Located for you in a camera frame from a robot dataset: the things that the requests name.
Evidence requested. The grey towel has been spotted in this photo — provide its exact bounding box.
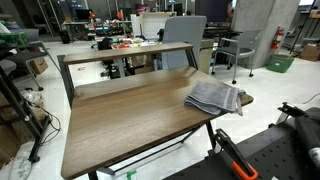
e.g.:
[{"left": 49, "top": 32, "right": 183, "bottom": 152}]
[{"left": 184, "top": 81, "right": 244, "bottom": 115}]

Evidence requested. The black robot base cylinder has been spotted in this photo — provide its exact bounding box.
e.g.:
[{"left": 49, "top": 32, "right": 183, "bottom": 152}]
[{"left": 294, "top": 110, "right": 320, "bottom": 170}]

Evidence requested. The wooden desk with shelf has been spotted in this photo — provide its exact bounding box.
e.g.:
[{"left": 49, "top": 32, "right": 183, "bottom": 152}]
[{"left": 57, "top": 41, "right": 255, "bottom": 180}]

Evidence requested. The grey rolling chair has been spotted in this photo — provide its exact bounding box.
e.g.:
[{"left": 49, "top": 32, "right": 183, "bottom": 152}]
[{"left": 214, "top": 29, "right": 261, "bottom": 84}]

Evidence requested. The green plastic basket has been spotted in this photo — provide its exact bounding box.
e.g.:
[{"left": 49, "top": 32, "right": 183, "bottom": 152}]
[{"left": 267, "top": 54, "right": 294, "bottom": 73}]

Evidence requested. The cardboard box left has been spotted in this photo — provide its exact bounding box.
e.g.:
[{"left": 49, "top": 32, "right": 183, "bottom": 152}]
[{"left": 30, "top": 58, "right": 48, "bottom": 75}]

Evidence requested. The cardboard box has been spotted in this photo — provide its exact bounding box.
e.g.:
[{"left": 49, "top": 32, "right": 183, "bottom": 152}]
[
  {"left": 299, "top": 45, "right": 320, "bottom": 62},
  {"left": 30, "top": 58, "right": 48, "bottom": 75}
]

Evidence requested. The red fire extinguisher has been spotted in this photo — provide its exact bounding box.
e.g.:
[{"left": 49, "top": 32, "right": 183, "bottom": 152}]
[{"left": 271, "top": 26, "right": 283, "bottom": 50}]

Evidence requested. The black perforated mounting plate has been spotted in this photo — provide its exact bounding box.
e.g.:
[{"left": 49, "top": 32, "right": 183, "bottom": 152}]
[{"left": 164, "top": 118, "right": 320, "bottom": 180}]

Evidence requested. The grey office chair left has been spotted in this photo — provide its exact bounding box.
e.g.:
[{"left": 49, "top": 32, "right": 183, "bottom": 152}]
[{"left": 0, "top": 29, "right": 59, "bottom": 91}]

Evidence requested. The cardboard box right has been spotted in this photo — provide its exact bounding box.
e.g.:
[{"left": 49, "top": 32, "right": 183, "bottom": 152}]
[{"left": 299, "top": 45, "right": 320, "bottom": 62}]

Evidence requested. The orange handled black clamp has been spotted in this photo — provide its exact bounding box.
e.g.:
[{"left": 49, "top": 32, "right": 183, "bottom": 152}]
[{"left": 213, "top": 128, "right": 259, "bottom": 180}]

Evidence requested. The black cable on floor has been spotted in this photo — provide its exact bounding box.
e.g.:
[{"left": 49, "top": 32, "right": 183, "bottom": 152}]
[{"left": 30, "top": 99, "right": 63, "bottom": 146}]

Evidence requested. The black metal rack frame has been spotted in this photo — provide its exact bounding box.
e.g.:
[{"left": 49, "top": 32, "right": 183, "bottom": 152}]
[{"left": 0, "top": 67, "right": 52, "bottom": 163}]

